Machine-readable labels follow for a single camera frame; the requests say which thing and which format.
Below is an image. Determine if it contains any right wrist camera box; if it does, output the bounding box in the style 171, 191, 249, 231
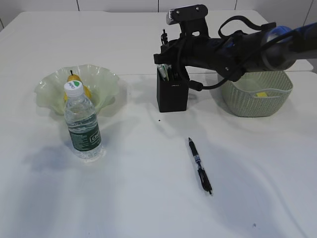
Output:
166, 4, 210, 40

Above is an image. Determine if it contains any green wavy glass plate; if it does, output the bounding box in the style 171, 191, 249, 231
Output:
35, 64, 119, 115

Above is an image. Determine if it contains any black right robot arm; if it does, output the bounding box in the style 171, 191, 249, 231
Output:
154, 23, 317, 77

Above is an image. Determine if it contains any black pen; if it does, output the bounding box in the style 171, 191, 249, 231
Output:
188, 137, 213, 195
160, 29, 168, 48
171, 65, 182, 81

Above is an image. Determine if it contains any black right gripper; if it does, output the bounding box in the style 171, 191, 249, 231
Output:
153, 34, 238, 75

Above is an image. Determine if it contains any green plastic woven basket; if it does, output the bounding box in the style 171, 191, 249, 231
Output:
220, 71, 293, 118

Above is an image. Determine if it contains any green utility knife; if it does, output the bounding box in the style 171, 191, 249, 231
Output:
157, 64, 169, 81

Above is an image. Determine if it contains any yellow pear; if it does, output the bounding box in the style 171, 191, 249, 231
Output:
66, 70, 92, 100

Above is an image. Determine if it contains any black square pen holder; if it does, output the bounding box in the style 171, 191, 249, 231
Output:
157, 64, 189, 113

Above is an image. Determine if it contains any yellow waste paper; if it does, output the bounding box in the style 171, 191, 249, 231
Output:
256, 92, 267, 97

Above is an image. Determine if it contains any clear plastic water bottle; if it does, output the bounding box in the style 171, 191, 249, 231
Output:
64, 80, 102, 161

